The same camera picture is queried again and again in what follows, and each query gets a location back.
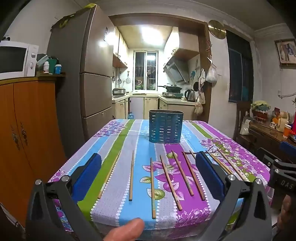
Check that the white hanging plastic bag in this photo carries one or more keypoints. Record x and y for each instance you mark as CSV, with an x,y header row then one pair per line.
x,y
211,76

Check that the green container on cabinet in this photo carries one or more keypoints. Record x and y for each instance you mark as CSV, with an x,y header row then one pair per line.
x,y
52,63

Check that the blue water bottle on floor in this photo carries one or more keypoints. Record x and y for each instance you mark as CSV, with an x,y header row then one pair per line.
x,y
130,116

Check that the round brass wall clock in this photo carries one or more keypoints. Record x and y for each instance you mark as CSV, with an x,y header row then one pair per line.
x,y
217,29

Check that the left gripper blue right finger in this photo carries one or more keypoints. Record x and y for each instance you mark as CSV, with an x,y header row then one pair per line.
x,y
212,174

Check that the potted plant in red pot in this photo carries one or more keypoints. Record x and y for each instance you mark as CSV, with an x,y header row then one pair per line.
x,y
260,110

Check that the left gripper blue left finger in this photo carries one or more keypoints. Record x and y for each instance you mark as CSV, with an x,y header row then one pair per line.
x,y
83,177

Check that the kitchen window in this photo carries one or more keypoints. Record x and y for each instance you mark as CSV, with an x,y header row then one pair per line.
x,y
145,70

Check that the white microwave oven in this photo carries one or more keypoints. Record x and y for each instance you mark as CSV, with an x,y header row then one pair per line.
x,y
17,59

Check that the right hand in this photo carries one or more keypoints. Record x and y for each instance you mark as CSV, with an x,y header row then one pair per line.
x,y
286,213

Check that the grey three-door refrigerator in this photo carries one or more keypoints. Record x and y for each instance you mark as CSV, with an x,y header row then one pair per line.
x,y
82,44

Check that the orange paper cup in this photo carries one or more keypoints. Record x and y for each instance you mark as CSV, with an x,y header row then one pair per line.
x,y
286,131

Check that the framed elephant picture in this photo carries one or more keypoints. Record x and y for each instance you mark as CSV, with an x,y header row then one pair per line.
x,y
286,52

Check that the orange wooden cabinet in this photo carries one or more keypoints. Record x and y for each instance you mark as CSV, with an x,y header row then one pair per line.
x,y
31,146

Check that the left hand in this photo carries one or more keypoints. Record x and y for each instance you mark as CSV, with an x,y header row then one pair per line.
x,y
128,232

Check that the steel electric kettle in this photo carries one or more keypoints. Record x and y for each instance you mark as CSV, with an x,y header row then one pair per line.
x,y
190,95

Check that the blue slotted utensil holder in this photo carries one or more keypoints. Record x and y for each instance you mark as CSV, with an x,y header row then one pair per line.
x,y
165,126

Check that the dark wooden chair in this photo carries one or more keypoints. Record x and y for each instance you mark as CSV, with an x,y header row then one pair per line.
x,y
242,111

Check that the black wok on stove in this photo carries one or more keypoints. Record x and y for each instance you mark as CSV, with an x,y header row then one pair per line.
x,y
171,88

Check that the floral striped tablecloth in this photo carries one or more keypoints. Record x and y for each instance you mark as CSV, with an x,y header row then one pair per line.
x,y
114,208

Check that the white bottle on cabinet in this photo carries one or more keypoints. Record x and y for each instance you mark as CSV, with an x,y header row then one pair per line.
x,y
46,67

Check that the dark curtained window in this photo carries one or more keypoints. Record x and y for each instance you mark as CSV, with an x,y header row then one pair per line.
x,y
241,68

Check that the grey range hood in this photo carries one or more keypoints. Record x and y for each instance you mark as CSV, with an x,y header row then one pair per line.
x,y
177,70

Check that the dark wooden side table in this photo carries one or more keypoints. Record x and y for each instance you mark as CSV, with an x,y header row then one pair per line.
x,y
270,140

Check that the beige hanging bags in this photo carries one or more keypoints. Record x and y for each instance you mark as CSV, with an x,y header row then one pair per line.
x,y
199,89

